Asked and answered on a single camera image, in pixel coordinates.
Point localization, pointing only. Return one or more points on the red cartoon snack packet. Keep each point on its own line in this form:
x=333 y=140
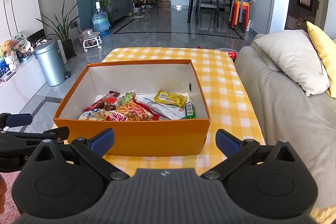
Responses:
x=93 y=106

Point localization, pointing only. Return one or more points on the small brown plush toy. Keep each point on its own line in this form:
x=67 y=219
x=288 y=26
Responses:
x=8 y=46

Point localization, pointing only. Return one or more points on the yellow fluffy blanket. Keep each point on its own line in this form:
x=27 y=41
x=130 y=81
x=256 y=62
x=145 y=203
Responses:
x=321 y=214

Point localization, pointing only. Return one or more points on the silver pedal trash can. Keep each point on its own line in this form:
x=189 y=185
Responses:
x=51 y=64

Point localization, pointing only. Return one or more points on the yellow checked tablecloth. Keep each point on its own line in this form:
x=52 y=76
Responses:
x=223 y=87

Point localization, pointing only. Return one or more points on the orange cardboard box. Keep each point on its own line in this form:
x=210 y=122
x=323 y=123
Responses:
x=147 y=137

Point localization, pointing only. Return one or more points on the red shrimp stick packet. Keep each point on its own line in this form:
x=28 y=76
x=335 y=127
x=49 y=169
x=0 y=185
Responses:
x=131 y=111

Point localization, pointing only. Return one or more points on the white woven basket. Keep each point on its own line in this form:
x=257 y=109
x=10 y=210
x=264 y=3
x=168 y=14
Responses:
x=11 y=60

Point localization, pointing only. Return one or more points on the long-leaf potted plant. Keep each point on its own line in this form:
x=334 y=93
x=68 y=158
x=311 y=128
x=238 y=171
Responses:
x=64 y=29

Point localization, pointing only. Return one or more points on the green label nut packet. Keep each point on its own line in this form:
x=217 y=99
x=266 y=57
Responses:
x=128 y=96

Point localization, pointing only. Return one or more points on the small red package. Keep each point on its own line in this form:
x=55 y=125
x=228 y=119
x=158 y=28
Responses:
x=232 y=54

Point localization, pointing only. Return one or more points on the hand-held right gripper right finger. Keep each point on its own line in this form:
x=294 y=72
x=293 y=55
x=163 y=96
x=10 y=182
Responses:
x=227 y=141

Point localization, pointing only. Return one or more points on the white pillow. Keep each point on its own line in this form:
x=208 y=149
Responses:
x=291 y=58

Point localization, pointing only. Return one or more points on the yellow snack packet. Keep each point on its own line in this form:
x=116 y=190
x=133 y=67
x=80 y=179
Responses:
x=170 y=98

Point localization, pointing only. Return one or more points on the yellow pillow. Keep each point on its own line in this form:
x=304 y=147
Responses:
x=325 y=53

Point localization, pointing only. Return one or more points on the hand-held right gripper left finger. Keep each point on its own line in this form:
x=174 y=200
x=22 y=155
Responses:
x=102 y=141

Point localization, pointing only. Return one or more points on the grey sofa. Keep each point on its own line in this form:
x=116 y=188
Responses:
x=288 y=121

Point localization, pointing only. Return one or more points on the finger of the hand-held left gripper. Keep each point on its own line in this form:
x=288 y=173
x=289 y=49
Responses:
x=52 y=133
x=18 y=119

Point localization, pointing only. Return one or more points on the dining table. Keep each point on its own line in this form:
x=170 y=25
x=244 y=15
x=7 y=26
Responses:
x=189 y=3

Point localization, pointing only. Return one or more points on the long white snack packet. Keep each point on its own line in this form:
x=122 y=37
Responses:
x=168 y=109

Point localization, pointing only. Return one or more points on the white tv console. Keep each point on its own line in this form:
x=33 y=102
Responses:
x=21 y=87

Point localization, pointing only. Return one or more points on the rice cracker packet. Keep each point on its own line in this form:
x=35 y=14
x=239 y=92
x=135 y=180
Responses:
x=92 y=115

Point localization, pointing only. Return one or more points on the stacked orange plastic stools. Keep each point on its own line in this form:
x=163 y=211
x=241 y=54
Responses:
x=237 y=11

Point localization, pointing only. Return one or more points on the blue water bottle with pump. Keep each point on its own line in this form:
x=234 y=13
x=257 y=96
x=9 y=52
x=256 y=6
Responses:
x=101 y=20

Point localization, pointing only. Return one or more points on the round hand fan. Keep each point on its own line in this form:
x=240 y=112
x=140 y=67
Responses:
x=19 y=39

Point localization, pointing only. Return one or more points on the clear-wrapped cake with red label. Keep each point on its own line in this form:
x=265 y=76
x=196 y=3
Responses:
x=110 y=102

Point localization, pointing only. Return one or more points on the green sausage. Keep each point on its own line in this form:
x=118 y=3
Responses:
x=189 y=111

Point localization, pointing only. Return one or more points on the white wheeled stool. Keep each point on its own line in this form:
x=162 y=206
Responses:
x=90 y=39

